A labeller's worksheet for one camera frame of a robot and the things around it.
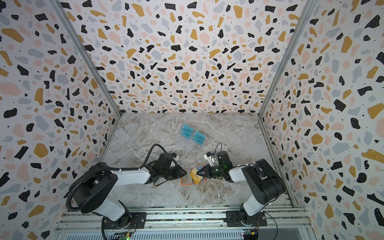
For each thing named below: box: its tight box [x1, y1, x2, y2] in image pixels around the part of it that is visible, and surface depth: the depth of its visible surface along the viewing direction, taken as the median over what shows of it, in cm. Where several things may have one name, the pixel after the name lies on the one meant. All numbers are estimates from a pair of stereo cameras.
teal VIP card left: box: [180, 123, 194, 140], surface depth 102 cm
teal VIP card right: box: [192, 130, 206, 146], surface depth 99 cm
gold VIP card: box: [190, 167, 203, 185], surface depth 89 cm
